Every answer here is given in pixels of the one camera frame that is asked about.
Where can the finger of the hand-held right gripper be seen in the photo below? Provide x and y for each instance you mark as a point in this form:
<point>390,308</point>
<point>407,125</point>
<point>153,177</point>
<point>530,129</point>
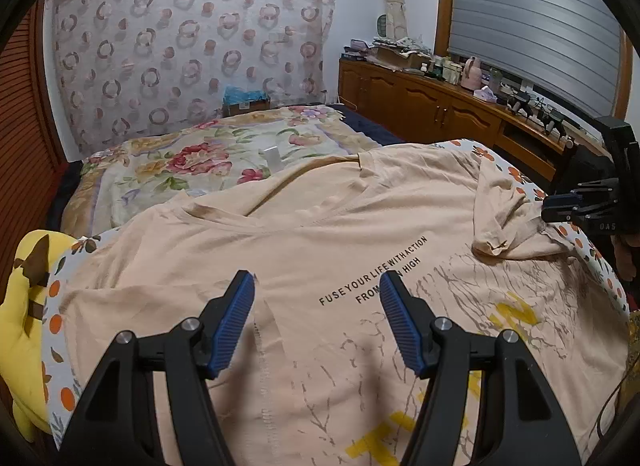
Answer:
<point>600,188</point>
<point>570,208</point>

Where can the pile of papers and boxes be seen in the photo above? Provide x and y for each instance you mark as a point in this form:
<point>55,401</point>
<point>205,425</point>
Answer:
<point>395,53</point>

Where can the floral quilt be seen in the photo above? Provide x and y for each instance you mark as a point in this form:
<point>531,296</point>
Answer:
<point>200,165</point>

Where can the yellow plush toy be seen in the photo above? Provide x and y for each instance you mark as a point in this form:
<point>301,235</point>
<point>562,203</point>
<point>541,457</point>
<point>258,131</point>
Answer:
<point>20,316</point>

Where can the wooden cabinet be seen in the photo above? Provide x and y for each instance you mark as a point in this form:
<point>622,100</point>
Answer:
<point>400,95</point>

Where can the small cardboard box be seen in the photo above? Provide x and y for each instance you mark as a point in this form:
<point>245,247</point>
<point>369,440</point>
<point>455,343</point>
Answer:
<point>245,108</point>

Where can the pink kettle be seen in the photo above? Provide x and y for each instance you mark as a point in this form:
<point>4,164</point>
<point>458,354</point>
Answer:
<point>472,74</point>

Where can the sheer circle pattern curtain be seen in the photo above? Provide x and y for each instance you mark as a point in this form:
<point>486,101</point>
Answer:
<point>190,45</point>

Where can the pink cloth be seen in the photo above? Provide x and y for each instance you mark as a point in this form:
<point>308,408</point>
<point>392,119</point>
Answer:
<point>485,94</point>

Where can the grey window blind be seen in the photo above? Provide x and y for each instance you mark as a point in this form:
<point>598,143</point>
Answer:
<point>530,10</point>

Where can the small white object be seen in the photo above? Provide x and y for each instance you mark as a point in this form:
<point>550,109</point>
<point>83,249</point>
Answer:
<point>270,156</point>

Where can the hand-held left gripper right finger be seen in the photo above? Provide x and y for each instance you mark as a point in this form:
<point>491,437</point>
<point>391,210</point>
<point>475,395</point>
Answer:
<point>402,326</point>

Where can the black cloth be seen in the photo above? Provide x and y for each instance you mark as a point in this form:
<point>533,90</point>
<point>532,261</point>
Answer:
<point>585,168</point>

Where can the orange fruit print bedsheet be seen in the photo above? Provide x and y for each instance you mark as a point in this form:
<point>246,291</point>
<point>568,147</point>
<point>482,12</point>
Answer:
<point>56,326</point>

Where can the black hand tool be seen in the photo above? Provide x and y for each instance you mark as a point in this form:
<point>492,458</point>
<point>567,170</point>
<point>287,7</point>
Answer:
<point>545,118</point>

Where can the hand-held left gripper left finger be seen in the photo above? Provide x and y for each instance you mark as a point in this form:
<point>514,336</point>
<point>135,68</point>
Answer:
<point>232,326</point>

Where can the group of small bottles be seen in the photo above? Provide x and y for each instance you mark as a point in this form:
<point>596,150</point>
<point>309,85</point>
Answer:
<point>445,69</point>

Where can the wooden louvered door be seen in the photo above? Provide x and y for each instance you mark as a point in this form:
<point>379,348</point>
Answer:
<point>25,155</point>

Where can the beige printed t-shirt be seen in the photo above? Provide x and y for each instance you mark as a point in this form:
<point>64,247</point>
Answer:
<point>325,246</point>

